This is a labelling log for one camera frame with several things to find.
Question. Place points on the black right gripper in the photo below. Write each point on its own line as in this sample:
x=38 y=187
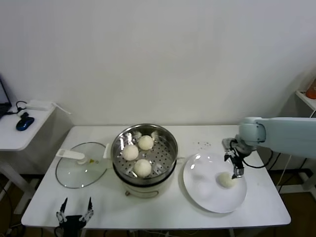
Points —
x=235 y=160

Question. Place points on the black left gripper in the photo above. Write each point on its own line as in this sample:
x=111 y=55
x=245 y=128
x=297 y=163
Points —
x=72 y=219

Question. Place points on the white steamed baozi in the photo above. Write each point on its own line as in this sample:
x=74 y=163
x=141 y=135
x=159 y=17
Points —
x=130 y=152
x=142 y=168
x=225 y=181
x=145 y=142

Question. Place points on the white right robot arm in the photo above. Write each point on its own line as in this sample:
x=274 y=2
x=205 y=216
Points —
x=286 y=133

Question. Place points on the stainless steel steamer basket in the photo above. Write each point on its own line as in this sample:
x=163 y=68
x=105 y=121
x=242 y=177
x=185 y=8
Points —
x=165 y=153

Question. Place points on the white round plate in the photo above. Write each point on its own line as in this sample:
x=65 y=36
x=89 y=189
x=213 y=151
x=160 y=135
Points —
x=205 y=192

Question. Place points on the cream electric cooker pot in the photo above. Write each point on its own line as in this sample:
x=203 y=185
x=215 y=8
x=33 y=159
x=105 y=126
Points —
x=145 y=191

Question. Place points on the white side table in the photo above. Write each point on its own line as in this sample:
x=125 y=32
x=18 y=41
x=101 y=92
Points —
x=14 y=138

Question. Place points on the white shelf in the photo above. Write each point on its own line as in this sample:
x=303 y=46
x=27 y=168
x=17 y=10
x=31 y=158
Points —
x=306 y=98

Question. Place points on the blue computer mouse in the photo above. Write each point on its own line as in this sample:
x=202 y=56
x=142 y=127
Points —
x=24 y=123

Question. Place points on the orange bottle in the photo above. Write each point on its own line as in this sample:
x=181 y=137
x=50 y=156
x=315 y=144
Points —
x=312 y=91

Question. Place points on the white rectangular box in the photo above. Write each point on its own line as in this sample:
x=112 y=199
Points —
x=39 y=105

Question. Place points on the black laptop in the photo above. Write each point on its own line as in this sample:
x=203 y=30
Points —
x=3 y=98

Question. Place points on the white desk frame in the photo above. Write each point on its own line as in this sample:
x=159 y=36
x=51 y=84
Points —
x=304 y=181

